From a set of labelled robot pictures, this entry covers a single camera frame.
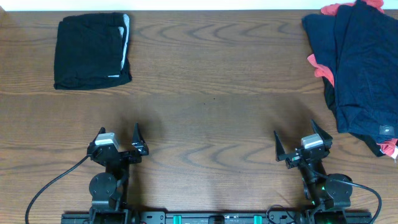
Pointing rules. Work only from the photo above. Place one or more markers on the black garment under pile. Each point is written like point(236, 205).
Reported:
point(329, 94)

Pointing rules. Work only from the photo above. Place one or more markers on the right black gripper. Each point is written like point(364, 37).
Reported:
point(298, 156)

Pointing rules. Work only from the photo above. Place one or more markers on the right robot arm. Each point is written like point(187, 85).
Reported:
point(328, 192)

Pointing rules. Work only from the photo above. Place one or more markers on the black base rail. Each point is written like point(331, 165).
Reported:
point(273, 216)

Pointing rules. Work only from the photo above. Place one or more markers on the navy blue garment in pile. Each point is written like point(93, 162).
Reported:
point(321, 36)

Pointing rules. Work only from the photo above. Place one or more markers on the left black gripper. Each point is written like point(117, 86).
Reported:
point(123, 155)

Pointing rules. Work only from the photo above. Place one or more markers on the navy blue shorts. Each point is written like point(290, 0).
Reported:
point(366, 75)

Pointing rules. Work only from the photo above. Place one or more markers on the folded black garment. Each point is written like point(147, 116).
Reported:
point(91, 52)

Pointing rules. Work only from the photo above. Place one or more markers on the red garment in pile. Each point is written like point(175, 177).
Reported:
point(388, 147)

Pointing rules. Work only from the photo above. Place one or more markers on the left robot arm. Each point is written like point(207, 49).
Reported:
point(109, 188)

